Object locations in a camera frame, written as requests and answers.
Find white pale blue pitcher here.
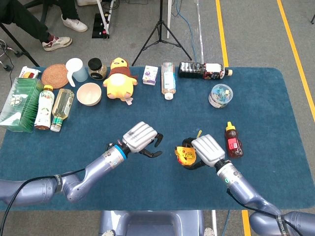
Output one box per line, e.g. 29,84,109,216
65,58,89,88

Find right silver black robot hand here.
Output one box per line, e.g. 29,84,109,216
181,134,226,171

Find black tripod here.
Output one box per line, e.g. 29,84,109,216
131,0,192,66

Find yellow oil bottle green label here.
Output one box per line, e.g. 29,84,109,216
50,88,75,133

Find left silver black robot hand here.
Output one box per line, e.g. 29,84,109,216
117,121,164,158

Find green tea bag box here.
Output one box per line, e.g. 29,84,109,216
0,77,44,133

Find white label drink bottle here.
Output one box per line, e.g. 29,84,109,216
34,85,55,130

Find clear bottle white cap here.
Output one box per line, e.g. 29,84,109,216
160,62,177,101

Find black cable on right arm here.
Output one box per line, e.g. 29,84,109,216
226,188,303,236

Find white metal frame leg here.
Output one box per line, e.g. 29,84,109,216
95,0,116,37

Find small red white box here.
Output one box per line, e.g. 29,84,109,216
18,66,41,79

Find black slanted rod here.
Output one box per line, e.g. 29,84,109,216
0,23,40,67

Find white vertical post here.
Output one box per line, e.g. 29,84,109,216
166,0,172,39

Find clear plastic jar of clips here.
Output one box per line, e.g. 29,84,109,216
208,84,234,109

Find blue floor cable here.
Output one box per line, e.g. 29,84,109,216
171,0,197,62

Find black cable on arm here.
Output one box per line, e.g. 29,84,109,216
0,168,86,236
226,188,303,236

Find beige bowl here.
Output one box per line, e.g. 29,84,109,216
76,83,102,107

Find black power strip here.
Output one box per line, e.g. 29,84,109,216
92,13,110,39

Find dark tea drink bottle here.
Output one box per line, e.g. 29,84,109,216
178,61,233,81

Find chrome wheeled stool base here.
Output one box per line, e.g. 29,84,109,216
0,39,23,72

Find seated person dark trousers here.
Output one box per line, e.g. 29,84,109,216
0,0,88,52

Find small purple white box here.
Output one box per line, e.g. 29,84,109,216
142,65,159,86

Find honey squeeze bottle yellow cap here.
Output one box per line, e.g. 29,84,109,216
224,121,244,159

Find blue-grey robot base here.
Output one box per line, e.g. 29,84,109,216
98,210,205,236

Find yellow plush duck toy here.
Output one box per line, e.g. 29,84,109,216
102,57,139,106

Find round woven coaster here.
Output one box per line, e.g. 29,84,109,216
41,63,69,89

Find blue table mat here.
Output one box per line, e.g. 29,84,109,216
0,66,315,211

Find glass jar black lid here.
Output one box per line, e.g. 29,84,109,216
88,58,108,81

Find small yellow toy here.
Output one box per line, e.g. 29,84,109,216
174,130,203,168

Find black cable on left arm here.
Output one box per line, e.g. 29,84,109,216
0,168,86,236

